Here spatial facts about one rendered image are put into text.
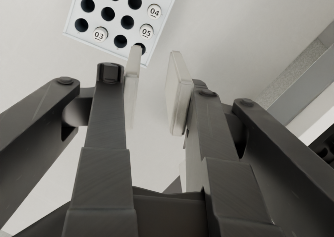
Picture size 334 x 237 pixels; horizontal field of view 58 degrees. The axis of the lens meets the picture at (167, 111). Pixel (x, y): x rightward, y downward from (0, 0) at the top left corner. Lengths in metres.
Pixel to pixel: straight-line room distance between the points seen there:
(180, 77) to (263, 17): 0.21
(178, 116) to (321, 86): 0.14
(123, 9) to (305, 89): 0.17
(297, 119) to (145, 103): 0.17
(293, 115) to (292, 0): 0.14
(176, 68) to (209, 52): 0.17
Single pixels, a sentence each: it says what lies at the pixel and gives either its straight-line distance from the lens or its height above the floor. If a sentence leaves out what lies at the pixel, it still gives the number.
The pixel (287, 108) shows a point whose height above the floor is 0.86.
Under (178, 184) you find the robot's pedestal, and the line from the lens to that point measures 0.86.
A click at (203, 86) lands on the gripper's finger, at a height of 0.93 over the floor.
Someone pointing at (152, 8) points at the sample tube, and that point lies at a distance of 0.28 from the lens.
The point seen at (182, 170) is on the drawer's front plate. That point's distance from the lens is 0.30.
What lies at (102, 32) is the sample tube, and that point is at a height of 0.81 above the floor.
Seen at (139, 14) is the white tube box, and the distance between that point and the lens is 0.29.
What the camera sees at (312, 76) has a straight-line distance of 0.28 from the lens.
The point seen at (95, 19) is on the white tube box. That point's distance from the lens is 0.30.
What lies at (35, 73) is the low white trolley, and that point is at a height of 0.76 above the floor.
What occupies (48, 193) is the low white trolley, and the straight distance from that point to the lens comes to 0.44.
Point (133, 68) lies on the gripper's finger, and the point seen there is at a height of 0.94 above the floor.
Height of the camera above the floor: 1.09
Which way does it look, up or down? 66 degrees down
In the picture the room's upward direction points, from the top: 173 degrees clockwise
